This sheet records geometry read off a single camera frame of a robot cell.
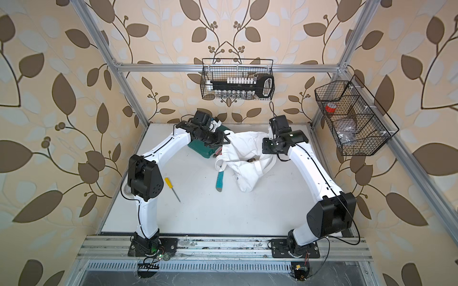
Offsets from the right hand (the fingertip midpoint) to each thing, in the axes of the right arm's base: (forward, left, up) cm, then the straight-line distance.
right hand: (267, 147), depth 82 cm
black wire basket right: (0, -37, +11) cm, 38 cm away
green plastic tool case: (+11, +35, -13) cm, 39 cm away
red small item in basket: (+17, -33, +8) cm, 38 cm away
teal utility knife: (-6, +24, -20) cm, 32 cm away
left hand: (+7, +21, -1) cm, 22 cm away
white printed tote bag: (+5, +10, -15) cm, 19 cm away
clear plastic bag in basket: (-1, -31, +11) cm, 33 cm away
